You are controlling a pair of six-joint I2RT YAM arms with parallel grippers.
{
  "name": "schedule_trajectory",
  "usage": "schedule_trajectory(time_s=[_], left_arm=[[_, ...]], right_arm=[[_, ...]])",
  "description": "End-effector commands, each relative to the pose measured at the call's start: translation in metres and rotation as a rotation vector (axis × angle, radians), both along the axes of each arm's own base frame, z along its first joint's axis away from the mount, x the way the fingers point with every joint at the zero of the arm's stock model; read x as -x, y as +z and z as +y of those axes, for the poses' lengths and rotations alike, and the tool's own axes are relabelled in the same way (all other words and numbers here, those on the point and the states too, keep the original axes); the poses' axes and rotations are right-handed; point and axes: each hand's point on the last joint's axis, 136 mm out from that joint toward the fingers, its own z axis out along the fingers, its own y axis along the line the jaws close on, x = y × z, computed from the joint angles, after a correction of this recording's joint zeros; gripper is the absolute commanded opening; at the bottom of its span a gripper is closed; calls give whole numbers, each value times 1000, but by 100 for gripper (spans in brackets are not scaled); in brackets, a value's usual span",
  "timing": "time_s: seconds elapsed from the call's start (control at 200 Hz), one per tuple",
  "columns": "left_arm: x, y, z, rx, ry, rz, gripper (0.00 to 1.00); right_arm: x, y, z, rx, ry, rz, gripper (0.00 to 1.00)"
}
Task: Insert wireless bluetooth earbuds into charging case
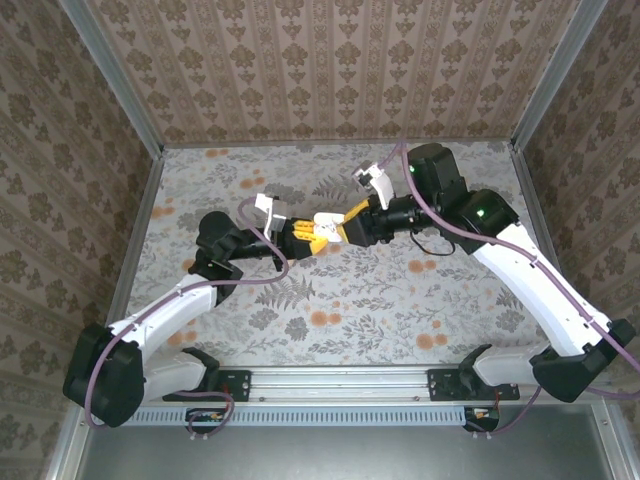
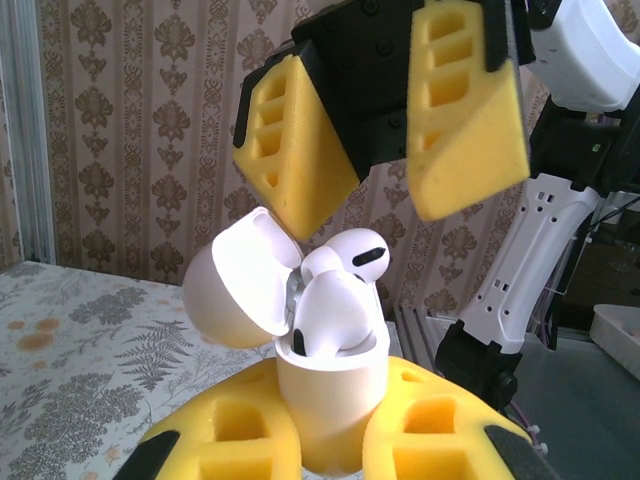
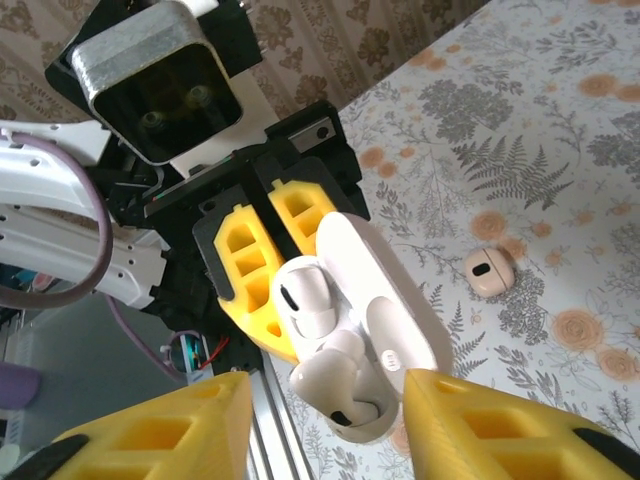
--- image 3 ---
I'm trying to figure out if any grey metal sheet panel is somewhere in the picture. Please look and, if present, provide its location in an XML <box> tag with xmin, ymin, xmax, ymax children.
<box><xmin>14</xmin><ymin>294</ymin><xmax>241</xmax><ymax>451</ymax></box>

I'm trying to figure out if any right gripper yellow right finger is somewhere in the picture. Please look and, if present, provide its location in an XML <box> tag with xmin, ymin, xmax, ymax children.
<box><xmin>402</xmin><ymin>368</ymin><xmax>640</xmax><ymax>480</ymax></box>

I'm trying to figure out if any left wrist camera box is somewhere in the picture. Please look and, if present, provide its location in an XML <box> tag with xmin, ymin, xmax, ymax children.
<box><xmin>68</xmin><ymin>0</ymin><xmax>274</xmax><ymax>179</ymax></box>

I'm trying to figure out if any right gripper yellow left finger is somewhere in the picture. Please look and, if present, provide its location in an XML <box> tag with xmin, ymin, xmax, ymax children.
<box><xmin>7</xmin><ymin>371</ymin><xmax>255</xmax><ymax>480</ymax></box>

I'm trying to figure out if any beige earbud charging case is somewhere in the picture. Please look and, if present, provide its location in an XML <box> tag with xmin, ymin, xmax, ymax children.
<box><xmin>463</xmin><ymin>246</ymin><xmax>517</xmax><ymax>297</ymax></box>

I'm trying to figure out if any white earbud charging case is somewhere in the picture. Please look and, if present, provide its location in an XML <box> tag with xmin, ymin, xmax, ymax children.
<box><xmin>272</xmin><ymin>211</ymin><xmax>455</xmax><ymax>445</ymax></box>

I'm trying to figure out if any aluminium mounting rail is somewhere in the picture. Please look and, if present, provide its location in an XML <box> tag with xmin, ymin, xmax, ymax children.
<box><xmin>243</xmin><ymin>349</ymin><xmax>307</xmax><ymax>480</ymax></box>

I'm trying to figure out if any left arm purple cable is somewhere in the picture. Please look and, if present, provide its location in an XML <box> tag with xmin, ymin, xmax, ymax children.
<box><xmin>0</xmin><ymin>130</ymin><xmax>181</xmax><ymax>385</ymax></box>

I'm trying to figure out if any white wireless earbud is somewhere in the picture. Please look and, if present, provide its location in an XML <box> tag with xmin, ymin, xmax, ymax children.
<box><xmin>288</xmin><ymin>332</ymin><xmax>397</xmax><ymax>432</ymax></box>
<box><xmin>272</xmin><ymin>257</ymin><xmax>337</xmax><ymax>352</ymax></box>

